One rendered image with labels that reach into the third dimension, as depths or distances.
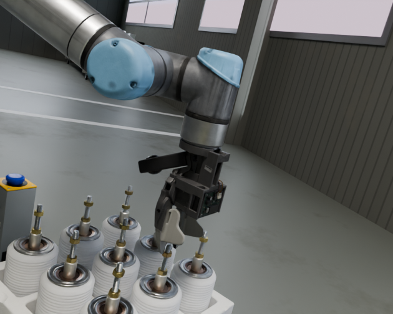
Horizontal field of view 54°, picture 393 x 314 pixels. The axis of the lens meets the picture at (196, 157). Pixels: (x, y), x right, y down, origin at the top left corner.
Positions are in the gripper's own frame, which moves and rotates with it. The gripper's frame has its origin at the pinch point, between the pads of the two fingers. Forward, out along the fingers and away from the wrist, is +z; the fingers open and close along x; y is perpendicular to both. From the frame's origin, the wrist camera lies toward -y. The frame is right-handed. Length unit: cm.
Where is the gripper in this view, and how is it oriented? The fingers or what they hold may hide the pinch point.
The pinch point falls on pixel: (166, 242)
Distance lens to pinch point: 72.8
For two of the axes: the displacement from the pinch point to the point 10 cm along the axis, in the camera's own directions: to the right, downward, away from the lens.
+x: 5.9, -0.6, 8.1
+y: 7.8, 3.3, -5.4
